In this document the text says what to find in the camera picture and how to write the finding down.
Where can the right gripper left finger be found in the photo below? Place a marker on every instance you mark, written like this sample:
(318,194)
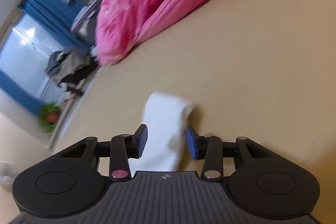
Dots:
(120,149)

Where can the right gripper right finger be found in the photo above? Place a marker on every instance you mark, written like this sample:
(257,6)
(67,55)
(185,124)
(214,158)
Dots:
(212,150)

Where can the white polo shirt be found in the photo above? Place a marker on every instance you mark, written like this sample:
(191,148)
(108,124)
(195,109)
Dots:
(166,117)

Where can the dark clothes pile on sill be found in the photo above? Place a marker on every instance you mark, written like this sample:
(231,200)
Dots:
(68,67)

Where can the potted green plant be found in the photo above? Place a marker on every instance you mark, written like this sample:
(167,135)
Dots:
(48,117)

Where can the beige bed mattress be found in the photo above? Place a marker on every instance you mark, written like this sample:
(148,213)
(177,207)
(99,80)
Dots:
(264,69)

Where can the white standing fan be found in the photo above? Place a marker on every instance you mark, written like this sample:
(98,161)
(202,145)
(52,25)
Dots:
(7,176)

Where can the clear storage box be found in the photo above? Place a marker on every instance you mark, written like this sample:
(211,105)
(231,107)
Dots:
(84,25)

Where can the blue curtain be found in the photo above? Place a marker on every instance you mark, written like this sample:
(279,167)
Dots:
(44,28)

